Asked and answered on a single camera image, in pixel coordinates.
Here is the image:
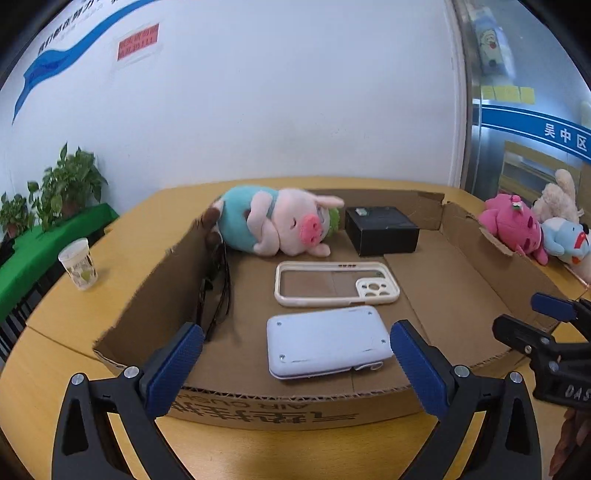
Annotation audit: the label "glass door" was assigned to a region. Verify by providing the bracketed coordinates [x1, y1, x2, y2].
[462, 0, 591, 210]

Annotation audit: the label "pig plush toy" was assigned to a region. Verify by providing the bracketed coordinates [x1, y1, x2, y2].
[203, 185, 345, 258]

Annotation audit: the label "blue wave wall decal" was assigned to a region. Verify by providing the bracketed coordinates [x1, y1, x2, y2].
[11, 0, 154, 126]

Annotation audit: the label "pink plush toy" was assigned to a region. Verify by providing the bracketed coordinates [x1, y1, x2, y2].
[478, 193, 551, 265]

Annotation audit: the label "white door frame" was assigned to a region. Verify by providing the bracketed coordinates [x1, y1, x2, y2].
[442, 0, 474, 191]

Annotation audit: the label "yellow sticky notes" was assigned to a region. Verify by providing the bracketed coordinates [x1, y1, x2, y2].
[480, 85, 537, 104]

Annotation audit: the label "black box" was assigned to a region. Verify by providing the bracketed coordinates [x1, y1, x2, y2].
[345, 206, 421, 257]

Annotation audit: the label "large potted plant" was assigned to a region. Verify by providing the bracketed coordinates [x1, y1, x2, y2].
[27, 142, 110, 232]

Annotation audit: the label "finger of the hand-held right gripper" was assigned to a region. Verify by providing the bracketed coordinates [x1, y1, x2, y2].
[530, 292, 591, 324]
[492, 314, 557, 359]

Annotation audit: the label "brown cardboard box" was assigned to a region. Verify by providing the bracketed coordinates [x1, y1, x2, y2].
[92, 187, 562, 433]

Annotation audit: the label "cartoon door sticker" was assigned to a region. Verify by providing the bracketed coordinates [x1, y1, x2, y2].
[475, 25, 507, 77]

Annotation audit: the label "person's right hand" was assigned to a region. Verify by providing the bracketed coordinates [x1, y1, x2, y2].
[549, 406, 591, 480]

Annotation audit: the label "wooden desktop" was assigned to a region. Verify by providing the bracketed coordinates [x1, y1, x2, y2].
[0, 176, 591, 480]

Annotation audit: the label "clear white phone case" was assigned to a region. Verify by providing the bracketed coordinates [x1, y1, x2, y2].
[274, 261, 400, 308]

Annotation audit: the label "clear plastic cup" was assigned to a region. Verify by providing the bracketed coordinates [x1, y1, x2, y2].
[58, 237, 99, 291]

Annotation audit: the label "light blue plush toy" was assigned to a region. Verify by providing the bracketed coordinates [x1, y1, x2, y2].
[540, 218, 591, 267]

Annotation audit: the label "small potted plant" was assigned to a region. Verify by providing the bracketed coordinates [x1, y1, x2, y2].
[0, 193, 36, 241]

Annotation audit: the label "black glasses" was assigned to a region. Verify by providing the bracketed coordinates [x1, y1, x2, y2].
[198, 240, 234, 343]

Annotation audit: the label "cream plush toy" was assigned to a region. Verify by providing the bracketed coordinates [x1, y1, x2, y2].
[531, 168, 585, 225]

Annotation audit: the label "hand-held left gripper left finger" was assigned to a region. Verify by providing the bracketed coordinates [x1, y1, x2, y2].
[51, 322, 205, 480]

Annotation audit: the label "black chair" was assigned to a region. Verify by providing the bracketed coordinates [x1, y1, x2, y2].
[0, 258, 52, 354]

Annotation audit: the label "red wall notice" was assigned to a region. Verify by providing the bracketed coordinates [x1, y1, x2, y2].
[115, 23, 162, 64]

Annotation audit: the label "white power bank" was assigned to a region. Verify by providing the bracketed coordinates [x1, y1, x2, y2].
[266, 305, 394, 382]

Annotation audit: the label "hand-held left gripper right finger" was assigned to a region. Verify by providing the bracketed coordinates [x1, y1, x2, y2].
[390, 319, 542, 480]

